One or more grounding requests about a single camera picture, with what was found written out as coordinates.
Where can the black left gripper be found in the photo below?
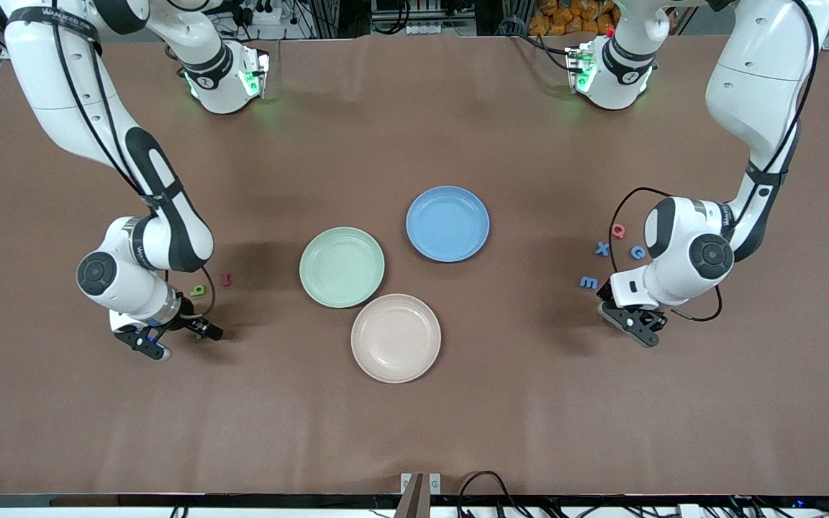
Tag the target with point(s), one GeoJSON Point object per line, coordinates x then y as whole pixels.
{"type": "Point", "coordinates": [604, 292]}

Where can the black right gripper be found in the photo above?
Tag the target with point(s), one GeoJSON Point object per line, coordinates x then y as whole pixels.
{"type": "Point", "coordinates": [188, 316]}

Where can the blue foam letter m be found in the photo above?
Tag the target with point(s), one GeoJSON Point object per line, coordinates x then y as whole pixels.
{"type": "Point", "coordinates": [589, 282]}

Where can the green foam letter P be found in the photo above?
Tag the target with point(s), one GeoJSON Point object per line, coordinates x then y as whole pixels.
{"type": "Point", "coordinates": [196, 293]}

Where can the blue foam letter X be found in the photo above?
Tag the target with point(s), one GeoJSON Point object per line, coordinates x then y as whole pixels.
{"type": "Point", "coordinates": [602, 249]}

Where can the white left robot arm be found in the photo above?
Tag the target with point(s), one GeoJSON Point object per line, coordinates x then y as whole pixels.
{"type": "Point", "coordinates": [753, 79]}

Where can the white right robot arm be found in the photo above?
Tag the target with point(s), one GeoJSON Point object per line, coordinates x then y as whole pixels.
{"type": "Point", "coordinates": [47, 86]}

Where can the blue foam letter e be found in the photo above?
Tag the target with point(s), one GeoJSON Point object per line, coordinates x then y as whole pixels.
{"type": "Point", "coordinates": [637, 247]}

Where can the red foam letter Q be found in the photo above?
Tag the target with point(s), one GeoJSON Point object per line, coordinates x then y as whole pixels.
{"type": "Point", "coordinates": [612, 232]}

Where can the green plate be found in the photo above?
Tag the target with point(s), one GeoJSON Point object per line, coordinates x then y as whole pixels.
{"type": "Point", "coordinates": [357, 288]}

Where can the blue plate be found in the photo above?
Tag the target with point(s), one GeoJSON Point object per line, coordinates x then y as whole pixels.
{"type": "Point", "coordinates": [447, 212]}

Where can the pink plate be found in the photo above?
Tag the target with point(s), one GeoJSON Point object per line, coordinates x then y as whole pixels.
{"type": "Point", "coordinates": [396, 338]}

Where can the brown table cover mat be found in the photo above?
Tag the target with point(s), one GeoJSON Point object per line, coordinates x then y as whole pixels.
{"type": "Point", "coordinates": [414, 432]}

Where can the pile of orange balls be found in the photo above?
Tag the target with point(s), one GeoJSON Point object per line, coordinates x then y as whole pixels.
{"type": "Point", "coordinates": [558, 18]}

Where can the white power strip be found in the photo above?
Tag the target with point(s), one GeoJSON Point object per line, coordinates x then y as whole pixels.
{"type": "Point", "coordinates": [429, 29]}
{"type": "Point", "coordinates": [263, 11]}

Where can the grey metal bracket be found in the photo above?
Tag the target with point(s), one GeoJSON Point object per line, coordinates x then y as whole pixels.
{"type": "Point", "coordinates": [435, 483]}

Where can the brown mount pole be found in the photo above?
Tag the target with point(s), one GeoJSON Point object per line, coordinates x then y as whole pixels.
{"type": "Point", "coordinates": [410, 500]}

